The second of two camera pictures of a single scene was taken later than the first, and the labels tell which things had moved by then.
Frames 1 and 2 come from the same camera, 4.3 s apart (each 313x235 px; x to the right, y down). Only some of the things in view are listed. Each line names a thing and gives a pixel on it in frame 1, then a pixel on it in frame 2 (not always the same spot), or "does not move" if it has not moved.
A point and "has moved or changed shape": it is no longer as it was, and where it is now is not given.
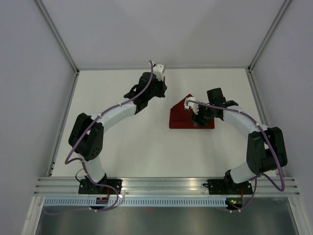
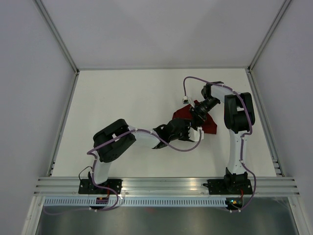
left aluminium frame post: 47,16 does not move
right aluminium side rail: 261,117 does not move
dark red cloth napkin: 180,117 has moved or changed shape
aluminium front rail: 262,186 does not move
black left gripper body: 158,91 to 184,134
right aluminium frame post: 281,11 does not move
